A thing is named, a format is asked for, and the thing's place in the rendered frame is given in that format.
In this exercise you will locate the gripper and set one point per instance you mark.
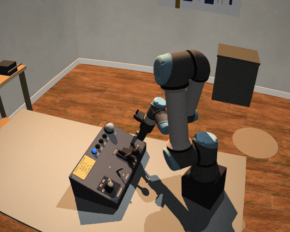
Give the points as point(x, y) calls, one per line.
point(146, 125)

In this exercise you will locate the black control console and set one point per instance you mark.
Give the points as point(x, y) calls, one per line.
point(107, 168)

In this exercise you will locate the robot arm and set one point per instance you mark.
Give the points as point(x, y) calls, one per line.
point(182, 76)

